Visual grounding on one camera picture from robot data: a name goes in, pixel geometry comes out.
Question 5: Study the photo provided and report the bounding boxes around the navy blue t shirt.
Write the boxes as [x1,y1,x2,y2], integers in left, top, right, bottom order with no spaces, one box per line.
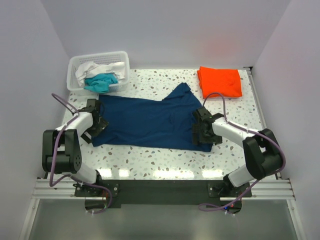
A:
[92,83,213,153]

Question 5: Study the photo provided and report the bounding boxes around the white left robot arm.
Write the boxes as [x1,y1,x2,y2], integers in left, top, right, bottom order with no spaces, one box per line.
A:
[42,98,109,196]

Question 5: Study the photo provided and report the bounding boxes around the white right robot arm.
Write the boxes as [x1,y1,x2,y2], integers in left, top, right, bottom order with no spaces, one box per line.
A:
[192,107,285,197]

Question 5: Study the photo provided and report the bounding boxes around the teal crumpled t shirt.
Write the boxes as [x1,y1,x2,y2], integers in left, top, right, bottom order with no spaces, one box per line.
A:
[84,73,118,94]

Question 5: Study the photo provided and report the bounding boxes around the white crumpled t shirt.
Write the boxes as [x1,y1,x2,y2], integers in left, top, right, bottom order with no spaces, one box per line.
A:
[75,61,126,88]

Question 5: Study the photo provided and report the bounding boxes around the white plastic basket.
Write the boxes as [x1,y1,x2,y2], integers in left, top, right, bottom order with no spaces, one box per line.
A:
[66,51,130,95]

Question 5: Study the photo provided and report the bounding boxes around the orange folded t shirt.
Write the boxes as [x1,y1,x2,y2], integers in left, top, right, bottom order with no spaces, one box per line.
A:
[197,66,243,99]

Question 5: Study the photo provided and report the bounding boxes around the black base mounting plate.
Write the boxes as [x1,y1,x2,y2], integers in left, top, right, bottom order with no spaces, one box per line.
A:
[73,180,252,210]

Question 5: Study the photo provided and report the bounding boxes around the aluminium frame rail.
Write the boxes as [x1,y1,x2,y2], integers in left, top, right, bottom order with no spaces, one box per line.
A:
[31,178,76,200]

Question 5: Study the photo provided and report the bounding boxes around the right side aluminium rail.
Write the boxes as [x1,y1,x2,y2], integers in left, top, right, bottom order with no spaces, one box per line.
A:
[243,66,297,201]

